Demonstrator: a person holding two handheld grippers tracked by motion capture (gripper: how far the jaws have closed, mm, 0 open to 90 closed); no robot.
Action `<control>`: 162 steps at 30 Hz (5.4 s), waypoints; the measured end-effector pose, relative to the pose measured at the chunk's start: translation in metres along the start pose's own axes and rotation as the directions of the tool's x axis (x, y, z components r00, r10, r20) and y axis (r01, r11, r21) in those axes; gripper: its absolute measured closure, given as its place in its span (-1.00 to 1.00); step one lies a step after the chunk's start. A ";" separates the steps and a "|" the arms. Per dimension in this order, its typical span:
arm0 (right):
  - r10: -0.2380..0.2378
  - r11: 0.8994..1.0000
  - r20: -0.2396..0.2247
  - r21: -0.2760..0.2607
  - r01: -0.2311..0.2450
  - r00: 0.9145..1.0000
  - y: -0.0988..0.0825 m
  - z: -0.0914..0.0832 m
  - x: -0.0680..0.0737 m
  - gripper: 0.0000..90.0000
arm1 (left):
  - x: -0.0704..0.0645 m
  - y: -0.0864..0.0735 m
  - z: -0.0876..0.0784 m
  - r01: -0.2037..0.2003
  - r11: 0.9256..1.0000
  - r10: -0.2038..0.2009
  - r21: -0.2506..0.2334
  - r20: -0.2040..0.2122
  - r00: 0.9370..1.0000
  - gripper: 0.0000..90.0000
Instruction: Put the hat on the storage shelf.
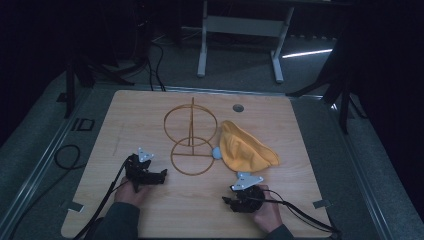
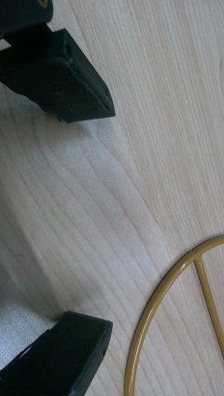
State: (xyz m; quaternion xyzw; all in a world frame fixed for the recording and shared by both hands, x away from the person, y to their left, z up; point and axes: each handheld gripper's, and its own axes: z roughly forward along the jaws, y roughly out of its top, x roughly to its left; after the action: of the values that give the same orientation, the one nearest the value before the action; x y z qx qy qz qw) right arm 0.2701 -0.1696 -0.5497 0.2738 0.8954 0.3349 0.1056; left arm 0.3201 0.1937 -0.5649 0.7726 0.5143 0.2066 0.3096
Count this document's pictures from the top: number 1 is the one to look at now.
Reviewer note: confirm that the white desk frame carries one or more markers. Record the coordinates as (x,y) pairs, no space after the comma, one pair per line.
(245,26)

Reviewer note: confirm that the yellow fabric hat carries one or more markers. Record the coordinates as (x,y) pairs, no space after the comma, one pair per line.
(245,150)

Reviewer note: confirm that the grey round table grommet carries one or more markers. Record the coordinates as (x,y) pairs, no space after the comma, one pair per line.
(238,107)

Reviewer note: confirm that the person's left hand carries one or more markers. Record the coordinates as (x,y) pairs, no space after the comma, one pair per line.
(130,195)

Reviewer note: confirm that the person's right hand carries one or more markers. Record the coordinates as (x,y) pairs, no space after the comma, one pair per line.
(268,213)

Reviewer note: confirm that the black tripod stand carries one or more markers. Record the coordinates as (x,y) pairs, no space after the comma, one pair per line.
(336,93)
(86,73)

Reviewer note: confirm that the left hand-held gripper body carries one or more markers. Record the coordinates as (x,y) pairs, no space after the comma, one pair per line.
(136,171)

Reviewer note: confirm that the small light blue disc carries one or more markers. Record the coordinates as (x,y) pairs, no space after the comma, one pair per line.
(216,153)

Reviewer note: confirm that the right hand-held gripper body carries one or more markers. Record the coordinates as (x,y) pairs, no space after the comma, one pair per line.
(248,196)

